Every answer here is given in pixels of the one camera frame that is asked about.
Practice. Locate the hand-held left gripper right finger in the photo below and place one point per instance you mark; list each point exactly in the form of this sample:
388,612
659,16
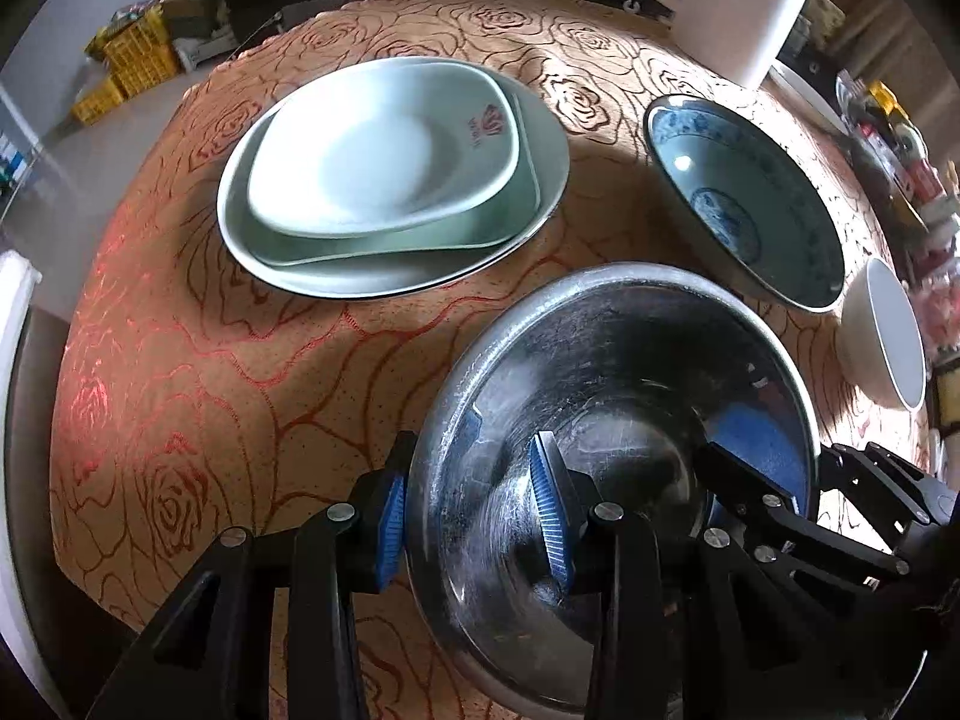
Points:
547,510

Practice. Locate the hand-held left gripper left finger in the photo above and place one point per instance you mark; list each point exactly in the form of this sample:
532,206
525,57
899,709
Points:
390,532

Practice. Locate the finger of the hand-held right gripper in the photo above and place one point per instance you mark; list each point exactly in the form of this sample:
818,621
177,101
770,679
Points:
900,487
750,491

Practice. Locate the stainless steel bowl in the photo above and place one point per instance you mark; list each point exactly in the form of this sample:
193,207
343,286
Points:
495,390

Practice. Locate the small white bowl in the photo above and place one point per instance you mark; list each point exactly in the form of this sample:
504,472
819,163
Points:
889,337

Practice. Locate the white round plate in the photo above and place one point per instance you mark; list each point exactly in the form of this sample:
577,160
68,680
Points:
360,281

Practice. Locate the blue patterned bowl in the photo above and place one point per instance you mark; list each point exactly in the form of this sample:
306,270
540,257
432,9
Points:
757,217

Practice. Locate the green square plate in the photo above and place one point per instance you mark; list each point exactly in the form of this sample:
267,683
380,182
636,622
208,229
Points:
450,236

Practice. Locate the white oval dish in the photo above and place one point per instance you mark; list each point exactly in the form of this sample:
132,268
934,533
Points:
375,157

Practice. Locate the rose patterned tablecloth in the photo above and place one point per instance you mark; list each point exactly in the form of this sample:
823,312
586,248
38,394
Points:
225,390

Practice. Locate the clear storage box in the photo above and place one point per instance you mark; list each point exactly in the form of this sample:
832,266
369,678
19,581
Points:
889,127

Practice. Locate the white and brown chair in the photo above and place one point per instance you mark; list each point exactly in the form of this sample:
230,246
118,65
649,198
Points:
19,427

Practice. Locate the white shallow plate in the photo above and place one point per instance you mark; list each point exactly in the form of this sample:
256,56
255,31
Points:
814,101

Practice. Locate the white electric kettle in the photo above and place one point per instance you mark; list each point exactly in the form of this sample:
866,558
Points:
739,7

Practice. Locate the yellow plastic crate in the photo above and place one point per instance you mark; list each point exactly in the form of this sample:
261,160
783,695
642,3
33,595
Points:
150,67
135,41
97,101

